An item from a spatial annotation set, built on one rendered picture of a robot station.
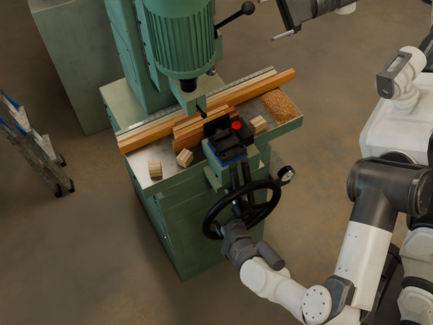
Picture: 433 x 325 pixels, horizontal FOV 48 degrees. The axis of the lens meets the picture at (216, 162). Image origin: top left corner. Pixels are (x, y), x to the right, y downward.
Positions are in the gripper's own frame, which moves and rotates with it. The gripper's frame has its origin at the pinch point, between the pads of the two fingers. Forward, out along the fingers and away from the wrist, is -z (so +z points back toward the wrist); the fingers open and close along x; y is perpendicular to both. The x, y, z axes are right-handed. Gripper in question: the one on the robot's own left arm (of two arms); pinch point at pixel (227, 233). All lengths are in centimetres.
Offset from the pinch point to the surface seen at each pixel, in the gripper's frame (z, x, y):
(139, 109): -60, 21, 14
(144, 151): -32.6, 13.4, 18.6
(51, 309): -82, -82, 36
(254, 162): -11.9, 18.5, -11.1
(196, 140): -26.0, 20.2, 3.7
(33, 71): -214, 2, 41
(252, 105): -32.0, 32.2, -17.3
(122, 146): -32.8, 14.7, 26.0
